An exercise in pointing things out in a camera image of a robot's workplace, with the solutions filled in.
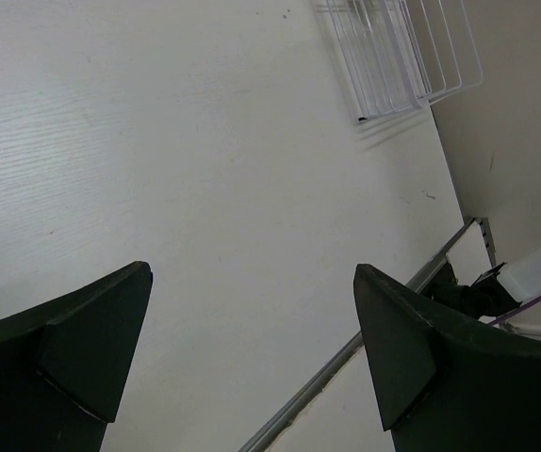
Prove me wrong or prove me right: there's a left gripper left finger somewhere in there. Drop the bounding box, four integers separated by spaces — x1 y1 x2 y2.
0 261 153 451

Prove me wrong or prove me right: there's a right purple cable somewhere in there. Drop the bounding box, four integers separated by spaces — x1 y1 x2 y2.
489 276 541 326

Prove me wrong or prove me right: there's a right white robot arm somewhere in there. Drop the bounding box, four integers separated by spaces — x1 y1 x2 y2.
474 248 541 326

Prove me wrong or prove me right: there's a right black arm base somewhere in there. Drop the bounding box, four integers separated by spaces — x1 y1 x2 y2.
421 262 521 319

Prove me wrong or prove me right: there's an aluminium frame rail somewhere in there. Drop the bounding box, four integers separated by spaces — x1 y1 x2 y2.
238 217 484 452

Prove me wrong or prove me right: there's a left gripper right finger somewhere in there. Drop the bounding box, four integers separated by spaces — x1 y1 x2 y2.
353 264 541 451

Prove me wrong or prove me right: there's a white wire dish rack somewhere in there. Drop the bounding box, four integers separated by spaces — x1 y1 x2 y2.
313 1 484 123

